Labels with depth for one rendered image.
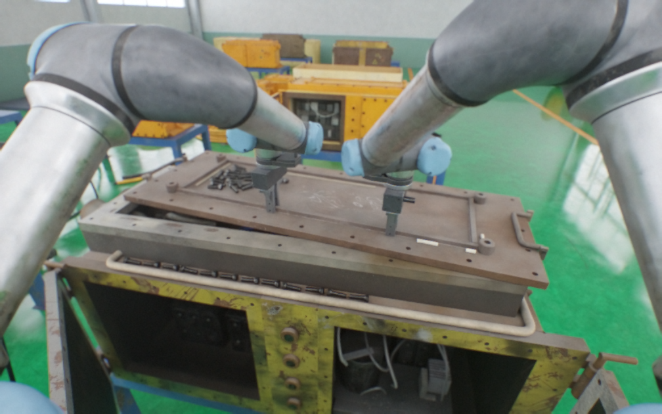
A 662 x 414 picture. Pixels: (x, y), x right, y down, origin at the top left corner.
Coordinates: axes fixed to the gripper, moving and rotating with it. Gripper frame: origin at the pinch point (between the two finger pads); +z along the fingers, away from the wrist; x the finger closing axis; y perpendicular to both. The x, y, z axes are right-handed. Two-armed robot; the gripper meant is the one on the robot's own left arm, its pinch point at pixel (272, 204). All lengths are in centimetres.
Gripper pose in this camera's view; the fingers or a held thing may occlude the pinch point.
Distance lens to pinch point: 104.6
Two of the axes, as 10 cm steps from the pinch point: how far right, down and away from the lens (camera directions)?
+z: -0.2, 8.7, 5.0
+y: -9.5, -1.7, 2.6
